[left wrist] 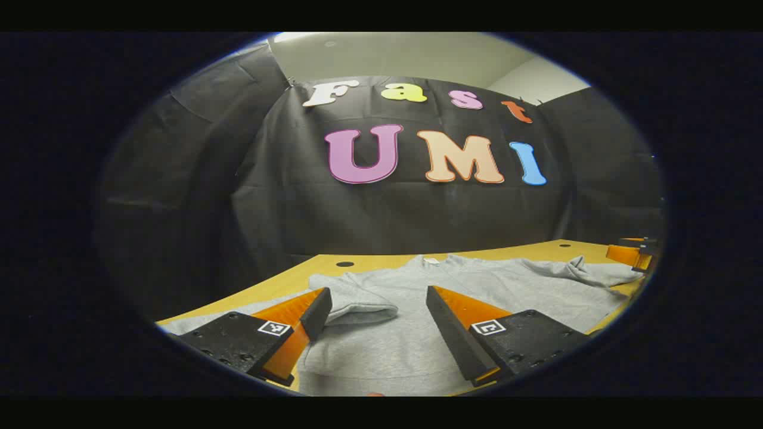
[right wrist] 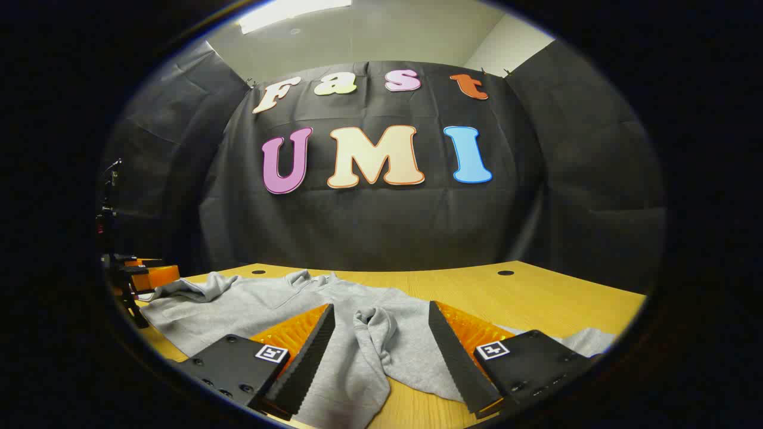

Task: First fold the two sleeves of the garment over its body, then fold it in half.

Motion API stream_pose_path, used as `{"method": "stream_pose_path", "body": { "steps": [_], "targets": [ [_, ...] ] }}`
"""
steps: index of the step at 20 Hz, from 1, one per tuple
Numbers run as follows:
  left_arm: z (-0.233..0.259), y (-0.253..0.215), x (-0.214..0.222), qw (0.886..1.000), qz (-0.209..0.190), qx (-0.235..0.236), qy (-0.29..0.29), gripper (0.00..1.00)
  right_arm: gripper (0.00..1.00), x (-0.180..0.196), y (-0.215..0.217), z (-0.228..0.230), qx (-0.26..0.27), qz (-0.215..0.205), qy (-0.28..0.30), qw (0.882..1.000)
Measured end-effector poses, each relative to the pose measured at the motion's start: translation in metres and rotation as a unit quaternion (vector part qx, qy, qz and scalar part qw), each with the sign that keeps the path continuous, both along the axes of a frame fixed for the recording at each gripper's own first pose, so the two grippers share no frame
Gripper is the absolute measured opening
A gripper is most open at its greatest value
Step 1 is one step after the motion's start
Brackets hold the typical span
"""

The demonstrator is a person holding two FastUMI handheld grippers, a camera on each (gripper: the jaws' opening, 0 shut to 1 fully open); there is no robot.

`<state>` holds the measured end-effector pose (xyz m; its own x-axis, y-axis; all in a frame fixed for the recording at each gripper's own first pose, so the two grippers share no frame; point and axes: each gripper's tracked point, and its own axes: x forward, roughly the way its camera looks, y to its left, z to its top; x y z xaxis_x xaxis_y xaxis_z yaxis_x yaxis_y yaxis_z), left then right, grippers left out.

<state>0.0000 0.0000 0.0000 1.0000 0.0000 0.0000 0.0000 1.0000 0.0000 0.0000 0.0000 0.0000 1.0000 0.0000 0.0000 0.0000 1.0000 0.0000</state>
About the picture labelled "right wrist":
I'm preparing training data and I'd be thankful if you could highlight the black backdrop cloth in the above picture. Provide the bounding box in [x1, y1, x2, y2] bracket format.
[98, 39, 667, 296]

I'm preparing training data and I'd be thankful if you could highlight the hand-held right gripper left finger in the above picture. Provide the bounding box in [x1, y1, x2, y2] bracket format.
[169, 303, 336, 421]

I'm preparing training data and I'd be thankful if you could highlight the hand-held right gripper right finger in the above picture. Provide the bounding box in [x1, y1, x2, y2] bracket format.
[428, 300, 598, 416]

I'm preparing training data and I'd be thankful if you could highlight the gray sweatshirt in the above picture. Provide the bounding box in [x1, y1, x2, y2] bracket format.
[138, 269, 616, 429]

